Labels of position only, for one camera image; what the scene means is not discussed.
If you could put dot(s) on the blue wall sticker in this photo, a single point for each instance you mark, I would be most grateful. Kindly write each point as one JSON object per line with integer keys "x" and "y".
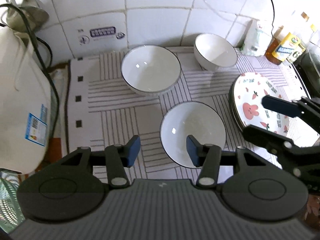
{"x": 99, "y": 33}

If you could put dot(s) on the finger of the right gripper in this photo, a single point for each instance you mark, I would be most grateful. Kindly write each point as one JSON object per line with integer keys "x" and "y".
{"x": 302, "y": 162}
{"x": 305, "y": 109}

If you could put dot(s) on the white salt bag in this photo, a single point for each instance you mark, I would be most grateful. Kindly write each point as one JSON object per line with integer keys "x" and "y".
{"x": 257, "y": 39}

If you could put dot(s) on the striped table mat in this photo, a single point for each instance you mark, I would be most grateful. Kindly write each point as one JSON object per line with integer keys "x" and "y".
{"x": 101, "y": 110}

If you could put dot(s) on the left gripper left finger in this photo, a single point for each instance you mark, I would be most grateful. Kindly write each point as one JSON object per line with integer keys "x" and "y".
{"x": 119, "y": 157}

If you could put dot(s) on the cooking wine bottle yellow label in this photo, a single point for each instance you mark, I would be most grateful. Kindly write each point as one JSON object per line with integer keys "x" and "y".
{"x": 287, "y": 38}

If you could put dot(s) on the green plastic basket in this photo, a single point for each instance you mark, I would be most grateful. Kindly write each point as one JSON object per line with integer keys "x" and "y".
{"x": 11, "y": 214}

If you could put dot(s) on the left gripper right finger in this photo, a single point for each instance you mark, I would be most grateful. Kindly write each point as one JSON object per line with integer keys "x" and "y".
{"x": 207, "y": 157}

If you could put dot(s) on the white bowl front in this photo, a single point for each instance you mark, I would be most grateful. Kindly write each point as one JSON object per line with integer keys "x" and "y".
{"x": 190, "y": 118}

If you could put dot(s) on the white rice cooker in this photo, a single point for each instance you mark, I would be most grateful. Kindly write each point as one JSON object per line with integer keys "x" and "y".
{"x": 25, "y": 105}

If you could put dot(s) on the blue egg plate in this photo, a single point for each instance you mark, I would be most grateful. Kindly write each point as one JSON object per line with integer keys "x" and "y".
{"x": 235, "y": 115}

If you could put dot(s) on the white bowl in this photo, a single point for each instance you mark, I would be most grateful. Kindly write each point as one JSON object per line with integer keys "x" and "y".
{"x": 150, "y": 70}
{"x": 214, "y": 52}
{"x": 190, "y": 118}

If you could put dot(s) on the white vinegar bottle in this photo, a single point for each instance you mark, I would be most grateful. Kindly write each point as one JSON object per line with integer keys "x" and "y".
{"x": 305, "y": 36}

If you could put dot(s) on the red striped cloth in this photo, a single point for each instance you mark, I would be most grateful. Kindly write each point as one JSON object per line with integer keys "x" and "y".
{"x": 53, "y": 154}

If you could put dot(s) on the black wok with lid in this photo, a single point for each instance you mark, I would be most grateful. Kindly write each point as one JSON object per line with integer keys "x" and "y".
{"x": 310, "y": 66}

